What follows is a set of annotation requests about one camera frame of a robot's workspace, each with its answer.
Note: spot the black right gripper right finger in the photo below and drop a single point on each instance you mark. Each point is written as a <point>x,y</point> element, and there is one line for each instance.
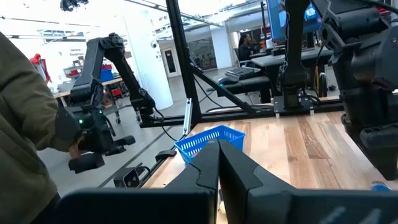
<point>267,205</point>

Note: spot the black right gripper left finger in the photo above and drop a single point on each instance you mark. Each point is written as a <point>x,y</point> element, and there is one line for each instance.
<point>186,205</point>

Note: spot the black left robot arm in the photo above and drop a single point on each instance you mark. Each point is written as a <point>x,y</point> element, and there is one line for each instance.
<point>367,31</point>

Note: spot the blue plastic slotted basket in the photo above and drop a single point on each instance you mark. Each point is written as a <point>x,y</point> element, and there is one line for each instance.
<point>188,155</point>

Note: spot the black table edge clamp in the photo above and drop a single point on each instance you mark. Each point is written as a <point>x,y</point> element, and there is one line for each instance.
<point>166,154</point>

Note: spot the black side table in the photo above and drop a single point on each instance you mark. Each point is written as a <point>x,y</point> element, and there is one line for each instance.
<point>248,85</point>

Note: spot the person's hand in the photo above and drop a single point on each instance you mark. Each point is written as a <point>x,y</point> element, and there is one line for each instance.
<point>74,151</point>

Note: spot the black computer mouse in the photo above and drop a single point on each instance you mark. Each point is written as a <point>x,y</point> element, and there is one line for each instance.
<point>227,81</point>

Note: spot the black keyboard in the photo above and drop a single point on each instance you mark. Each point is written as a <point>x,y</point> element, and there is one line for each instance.
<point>241,73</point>

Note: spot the grey office desk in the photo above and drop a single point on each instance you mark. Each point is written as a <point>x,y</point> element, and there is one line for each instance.
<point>270,59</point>

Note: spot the wooden workbench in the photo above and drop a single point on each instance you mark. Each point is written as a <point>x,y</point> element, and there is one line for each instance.
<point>109,82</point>

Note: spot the white round column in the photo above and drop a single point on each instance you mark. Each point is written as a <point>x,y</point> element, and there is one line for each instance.
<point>149,62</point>

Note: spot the blue storage bin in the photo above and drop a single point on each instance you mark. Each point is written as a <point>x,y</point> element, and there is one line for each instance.
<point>106,75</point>

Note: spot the person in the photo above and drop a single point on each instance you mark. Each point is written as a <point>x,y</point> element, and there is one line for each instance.
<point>245,46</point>
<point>21,124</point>

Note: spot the monitor with blue screen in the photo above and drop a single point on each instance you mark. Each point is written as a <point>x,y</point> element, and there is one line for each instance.
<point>275,18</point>

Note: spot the black table-level camera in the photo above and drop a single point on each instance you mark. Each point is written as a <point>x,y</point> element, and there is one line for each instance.
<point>127,179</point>

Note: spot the silver metal bracket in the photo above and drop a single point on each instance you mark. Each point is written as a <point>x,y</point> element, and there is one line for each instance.
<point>187,116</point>

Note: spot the black aluminium table frame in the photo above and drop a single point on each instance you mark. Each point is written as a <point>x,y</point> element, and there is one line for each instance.
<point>182,62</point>

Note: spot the black overhead camera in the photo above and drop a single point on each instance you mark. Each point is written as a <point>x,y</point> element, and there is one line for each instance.
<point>70,4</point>

